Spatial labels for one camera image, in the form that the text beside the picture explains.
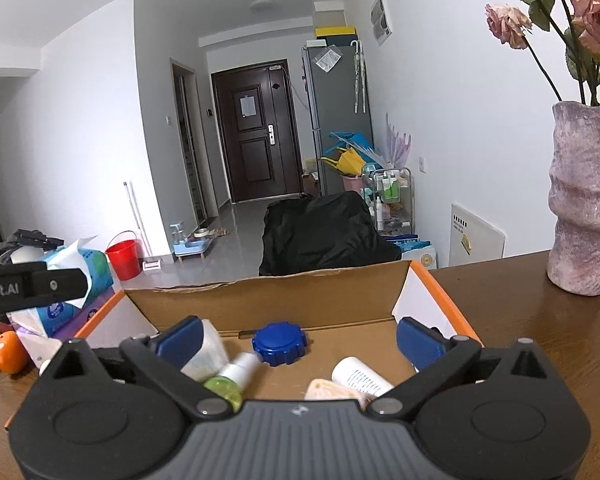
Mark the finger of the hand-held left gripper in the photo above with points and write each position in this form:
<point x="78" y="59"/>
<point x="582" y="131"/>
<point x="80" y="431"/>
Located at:
<point x="55" y="285"/>

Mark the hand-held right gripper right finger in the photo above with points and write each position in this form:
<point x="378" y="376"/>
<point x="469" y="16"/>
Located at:
<point x="420" y="343"/>

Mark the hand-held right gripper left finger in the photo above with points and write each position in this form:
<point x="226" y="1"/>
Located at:
<point x="180" y="341"/>

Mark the clear white-capped pill bottle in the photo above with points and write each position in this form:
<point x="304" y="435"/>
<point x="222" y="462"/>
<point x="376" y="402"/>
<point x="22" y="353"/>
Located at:
<point x="207" y="355"/>

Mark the green spray bottle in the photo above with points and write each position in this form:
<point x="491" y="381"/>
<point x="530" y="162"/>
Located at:
<point x="230" y="385"/>

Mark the white tube bottle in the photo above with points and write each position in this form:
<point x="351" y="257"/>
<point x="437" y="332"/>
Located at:
<point x="362" y="377"/>

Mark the blue bottle cap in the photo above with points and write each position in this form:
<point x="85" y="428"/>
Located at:
<point x="279" y="342"/>

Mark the small white and yellow case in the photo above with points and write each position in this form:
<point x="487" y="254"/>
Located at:
<point x="327" y="391"/>

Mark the red cardboard box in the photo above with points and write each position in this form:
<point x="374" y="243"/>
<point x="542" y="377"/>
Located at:
<point x="330" y="290"/>

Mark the blue tissue pack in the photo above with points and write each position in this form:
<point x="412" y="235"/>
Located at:
<point x="65" y="312"/>

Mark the purple tissue pack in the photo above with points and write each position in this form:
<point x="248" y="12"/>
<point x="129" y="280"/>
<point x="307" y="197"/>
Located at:
<point x="80" y="327"/>

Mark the black folded item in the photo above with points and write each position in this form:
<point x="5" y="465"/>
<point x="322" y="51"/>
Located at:
<point x="27" y="237"/>

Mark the orange fruit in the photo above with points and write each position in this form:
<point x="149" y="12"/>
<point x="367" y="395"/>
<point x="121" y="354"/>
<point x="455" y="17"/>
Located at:
<point x="10" y="352"/>

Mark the red bucket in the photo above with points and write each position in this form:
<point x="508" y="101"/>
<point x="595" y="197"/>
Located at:
<point x="123" y="257"/>

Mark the blue and white packs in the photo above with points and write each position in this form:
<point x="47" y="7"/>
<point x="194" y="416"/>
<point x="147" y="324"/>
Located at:
<point x="415" y="252"/>

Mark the blue pet feeder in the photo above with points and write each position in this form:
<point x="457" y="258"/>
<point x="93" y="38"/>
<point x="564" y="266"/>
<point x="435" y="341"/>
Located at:
<point x="192" y="245"/>

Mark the white mop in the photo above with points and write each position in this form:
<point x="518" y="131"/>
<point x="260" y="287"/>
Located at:
<point x="136" y="220"/>

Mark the white board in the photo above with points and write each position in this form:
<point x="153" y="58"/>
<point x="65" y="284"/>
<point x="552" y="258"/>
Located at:
<point x="480" y="237"/>

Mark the black covered chair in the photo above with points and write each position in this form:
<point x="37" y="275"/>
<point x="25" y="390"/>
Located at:
<point x="325" y="235"/>

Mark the metal trolley rack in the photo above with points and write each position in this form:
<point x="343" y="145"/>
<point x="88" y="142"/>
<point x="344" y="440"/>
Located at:
<point x="390" y="195"/>

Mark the pink bucket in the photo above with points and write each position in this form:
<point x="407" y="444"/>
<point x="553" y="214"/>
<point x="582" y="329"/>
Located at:
<point x="352" y="182"/>

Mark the blue and yellow umbrellas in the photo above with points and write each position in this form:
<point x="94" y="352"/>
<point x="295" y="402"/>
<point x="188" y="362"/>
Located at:
<point x="350" y="155"/>

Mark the purple feather decoration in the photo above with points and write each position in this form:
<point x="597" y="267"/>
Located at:
<point x="399" y="142"/>

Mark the dark brown entrance door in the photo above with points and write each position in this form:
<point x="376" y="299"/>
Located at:
<point x="255" y="135"/>

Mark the mottled pink ceramic vase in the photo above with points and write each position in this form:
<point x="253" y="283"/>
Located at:
<point x="585" y="195"/>

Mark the grey refrigerator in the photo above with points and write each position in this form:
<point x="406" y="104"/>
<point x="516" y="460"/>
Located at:
<point x="335" y="110"/>

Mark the clear folded umbrella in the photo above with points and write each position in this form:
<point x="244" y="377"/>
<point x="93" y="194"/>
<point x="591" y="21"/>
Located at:
<point x="358" y="75"/>

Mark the yellow and black box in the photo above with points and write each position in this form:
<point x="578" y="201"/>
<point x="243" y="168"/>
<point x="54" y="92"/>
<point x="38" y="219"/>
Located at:
<point x="335" y="31"/>

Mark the ceiling lamp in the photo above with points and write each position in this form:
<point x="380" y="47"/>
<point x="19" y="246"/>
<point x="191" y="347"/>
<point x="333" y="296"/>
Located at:
<point x="266" y="5"/>

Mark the dried pink roses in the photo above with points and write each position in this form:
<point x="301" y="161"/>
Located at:
<point x="592" y="15"/>

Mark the wall outlet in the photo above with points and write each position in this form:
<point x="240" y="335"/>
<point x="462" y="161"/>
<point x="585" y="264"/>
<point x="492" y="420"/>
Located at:
<point x="422" y="163"/>

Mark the wall fuse panel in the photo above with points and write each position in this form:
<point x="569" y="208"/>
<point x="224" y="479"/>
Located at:
<point x="381" y="17"/>

